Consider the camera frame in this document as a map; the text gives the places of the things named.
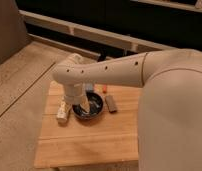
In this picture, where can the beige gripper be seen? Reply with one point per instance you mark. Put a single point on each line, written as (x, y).
(75, 94)

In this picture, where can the small orange pepper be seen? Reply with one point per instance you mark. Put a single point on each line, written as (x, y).
(104, 89)

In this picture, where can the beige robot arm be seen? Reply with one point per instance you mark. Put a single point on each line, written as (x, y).
(169, 108)

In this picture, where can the black bowl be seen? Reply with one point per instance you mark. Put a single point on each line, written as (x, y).
(95, 106)

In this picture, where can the small blue-grey can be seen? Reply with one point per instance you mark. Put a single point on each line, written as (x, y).
(89, 87)

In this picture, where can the dark rectangular block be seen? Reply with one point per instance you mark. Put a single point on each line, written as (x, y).
(111, 104)

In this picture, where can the wooden table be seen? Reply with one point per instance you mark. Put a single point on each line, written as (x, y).
(107, 138)

